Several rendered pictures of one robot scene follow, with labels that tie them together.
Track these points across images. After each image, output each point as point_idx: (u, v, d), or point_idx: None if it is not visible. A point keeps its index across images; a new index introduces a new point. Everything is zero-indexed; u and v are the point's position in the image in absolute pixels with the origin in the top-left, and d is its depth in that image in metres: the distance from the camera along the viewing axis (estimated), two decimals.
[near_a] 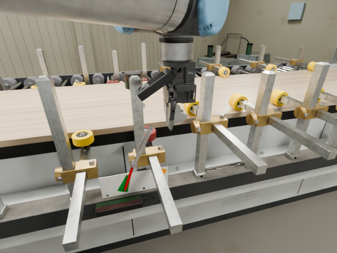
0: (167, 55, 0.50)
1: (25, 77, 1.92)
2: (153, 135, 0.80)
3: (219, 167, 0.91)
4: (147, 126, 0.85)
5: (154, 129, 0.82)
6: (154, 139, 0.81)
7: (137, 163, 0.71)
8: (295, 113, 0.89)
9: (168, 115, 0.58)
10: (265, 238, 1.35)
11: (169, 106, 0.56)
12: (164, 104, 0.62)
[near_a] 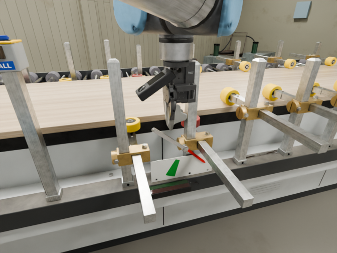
0: (167, 55, 0.50)
1: (45, 72, 1.94)
2: (198, 121, 0.82)
3: (258, 155, 0.94)
4: None
5: (198, 116, 0.84)
6: (198, 125, 0.83)
7: (185, 145, 0.73)
8: (332, 101, 0.91)
9: (168, 115, 0.58)
10: (290, 228, 1.37)
11: (170, 106, 0.56)
12: (164, 104, 0.62)
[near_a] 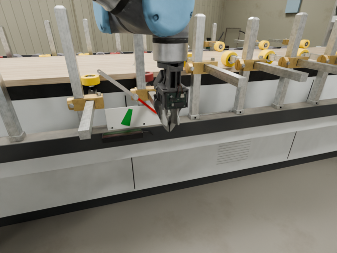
0: None
1: (31, 54, 2.02)
2: (150, 76, 0.93)
3: (211, 113, 1.02)
4: (146, 71, 0.98)
5: (151, 72, 0.95)
6: (151, 80, 0.94)
7: (136, 94, 0.81)
8: (279, 63, 1.00)
9: (160, 112, 0.60)
10: (256, 195, 1.46)
11: (156, 102, 0.59)
12: None
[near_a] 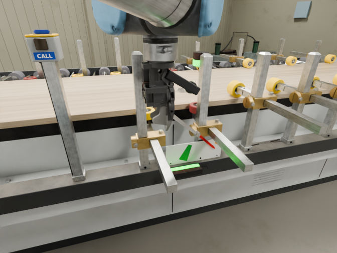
0: None
1: None
2: None
3: (262, 143, 1.01)
4: (197, 101, 0.98)
5: None
6: None
7: (198, 131, 0.80)
8: (331, 93, 0.99)
9: None
10: (292, 216, 1.45)
11: None
12: (172, 111, 0.57)
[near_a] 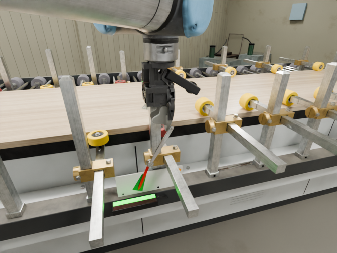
0: None
1: (31, 77, 1.92)
2: (165, 130, 0.84)
3: (231, 167, 0.92)
4: None
5: None
6: None
7: (153, 162, 0.72)
8: (307, 113, 0.90)
9: None
10: (273, 237, 1.36)
11: None
12: (172, 111, 0.57)
